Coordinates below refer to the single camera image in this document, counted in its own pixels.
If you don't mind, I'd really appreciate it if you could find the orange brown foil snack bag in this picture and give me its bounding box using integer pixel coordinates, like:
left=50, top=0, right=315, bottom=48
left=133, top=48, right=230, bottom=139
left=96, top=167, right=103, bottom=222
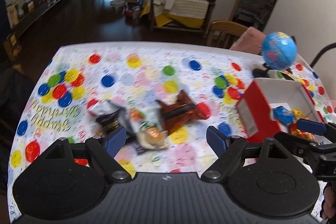
left=155, top=90, right=211, bottom=135

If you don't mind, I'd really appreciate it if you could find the red white cardboard box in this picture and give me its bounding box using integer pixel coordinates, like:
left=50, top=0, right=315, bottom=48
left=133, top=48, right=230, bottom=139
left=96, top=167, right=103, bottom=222
left=236, top=78, right=324, bottom=143

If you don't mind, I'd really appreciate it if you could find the clear bun snack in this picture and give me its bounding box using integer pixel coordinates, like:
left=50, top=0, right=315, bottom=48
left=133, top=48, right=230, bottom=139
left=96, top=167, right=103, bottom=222
left=130, top=107, right=169, bottom=151

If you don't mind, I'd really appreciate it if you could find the pink cushion on chair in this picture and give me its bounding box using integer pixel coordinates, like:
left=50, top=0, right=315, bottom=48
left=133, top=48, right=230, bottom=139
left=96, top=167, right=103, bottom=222
left=230, top=27, right=266, bottom=55

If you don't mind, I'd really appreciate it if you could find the red snack bag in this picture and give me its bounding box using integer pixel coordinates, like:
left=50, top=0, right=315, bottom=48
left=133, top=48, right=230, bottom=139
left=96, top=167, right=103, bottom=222
left=289, top=123, right=315, bottom=141

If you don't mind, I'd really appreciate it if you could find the dark wooden tv cabinet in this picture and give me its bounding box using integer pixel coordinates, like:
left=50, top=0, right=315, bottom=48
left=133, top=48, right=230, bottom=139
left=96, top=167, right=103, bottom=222
left=3, top=0, right=62, bottom=59

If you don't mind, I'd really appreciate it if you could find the gold foil candy packet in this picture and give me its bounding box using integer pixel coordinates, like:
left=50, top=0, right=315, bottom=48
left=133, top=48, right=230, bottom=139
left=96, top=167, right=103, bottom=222
left=291, top=109, right=305, bottom=121

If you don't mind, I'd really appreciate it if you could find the blue snack packet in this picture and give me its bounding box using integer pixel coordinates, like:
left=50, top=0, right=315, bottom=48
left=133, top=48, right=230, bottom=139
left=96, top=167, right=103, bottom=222
left=272, top=106, right=294, bottom=125

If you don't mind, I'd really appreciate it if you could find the black gold snack packet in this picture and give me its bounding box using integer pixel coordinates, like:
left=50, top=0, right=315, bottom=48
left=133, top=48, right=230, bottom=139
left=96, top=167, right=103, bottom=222
left=88, top=99, right=135, bottom=135

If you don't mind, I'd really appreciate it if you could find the small white stool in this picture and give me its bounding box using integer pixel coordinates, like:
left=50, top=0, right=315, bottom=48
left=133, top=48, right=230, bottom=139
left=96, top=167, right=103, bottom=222
left=110, top=0, right=126, bottom=10

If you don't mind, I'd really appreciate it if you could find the right hand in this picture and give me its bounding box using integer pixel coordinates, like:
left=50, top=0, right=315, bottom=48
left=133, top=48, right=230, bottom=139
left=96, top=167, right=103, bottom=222
left=320, top=182, right=335, bottom=220

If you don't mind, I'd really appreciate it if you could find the blue desk globe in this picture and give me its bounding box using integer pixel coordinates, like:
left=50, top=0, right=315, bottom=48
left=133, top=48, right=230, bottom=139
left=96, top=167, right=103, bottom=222
left=252, top=32, right=297, bottom=78

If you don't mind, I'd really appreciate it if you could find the silver gooseneck desk lamp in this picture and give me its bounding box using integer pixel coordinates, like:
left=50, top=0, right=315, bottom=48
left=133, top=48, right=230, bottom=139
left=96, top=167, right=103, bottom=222
left=310, top=42, right=336, bottom=68

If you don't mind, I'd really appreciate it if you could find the balloon print birthday tablecloth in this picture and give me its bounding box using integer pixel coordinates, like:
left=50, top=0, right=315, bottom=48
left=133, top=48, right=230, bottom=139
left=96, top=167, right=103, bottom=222
left=8, top=42, right=335, bottom=223

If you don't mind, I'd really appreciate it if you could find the sofa with white cover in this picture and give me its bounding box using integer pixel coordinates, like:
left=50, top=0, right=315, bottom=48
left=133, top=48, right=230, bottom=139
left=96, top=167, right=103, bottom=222
left=141, top=0, right=215, bottom=34

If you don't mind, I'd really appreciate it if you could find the purple candy wrapper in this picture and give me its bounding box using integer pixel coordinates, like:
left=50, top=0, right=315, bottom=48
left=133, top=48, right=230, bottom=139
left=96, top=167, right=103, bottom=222
left=133, top=142, right=147, bottom=155

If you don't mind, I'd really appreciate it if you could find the wooden chair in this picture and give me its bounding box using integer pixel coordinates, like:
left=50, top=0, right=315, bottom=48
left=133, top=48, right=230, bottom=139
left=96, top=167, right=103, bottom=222
left=206, top=20, right=248, bottom=49

